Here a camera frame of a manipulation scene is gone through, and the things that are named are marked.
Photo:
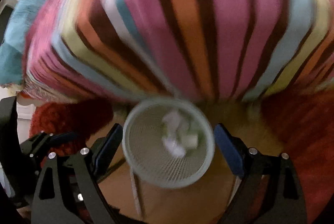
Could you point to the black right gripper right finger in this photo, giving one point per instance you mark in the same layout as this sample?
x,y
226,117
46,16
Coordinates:
x,y
269,191

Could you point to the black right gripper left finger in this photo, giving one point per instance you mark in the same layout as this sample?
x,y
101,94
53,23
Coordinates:
x,y
67,183

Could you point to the white plastic printed bag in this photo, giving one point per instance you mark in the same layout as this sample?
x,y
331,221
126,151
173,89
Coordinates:
x,y
181,133

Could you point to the green mesh trash bin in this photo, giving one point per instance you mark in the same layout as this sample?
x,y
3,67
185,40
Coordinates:
x,y
146,155

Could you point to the red fuzzy rug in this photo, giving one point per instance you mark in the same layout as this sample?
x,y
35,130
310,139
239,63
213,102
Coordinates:
x,y
79,120

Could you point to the teal fuzzy blanket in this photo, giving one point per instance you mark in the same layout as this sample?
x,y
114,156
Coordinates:
x,y
13,44

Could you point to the colourful striped bedspread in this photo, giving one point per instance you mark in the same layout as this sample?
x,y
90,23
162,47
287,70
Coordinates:
x,y
199,50

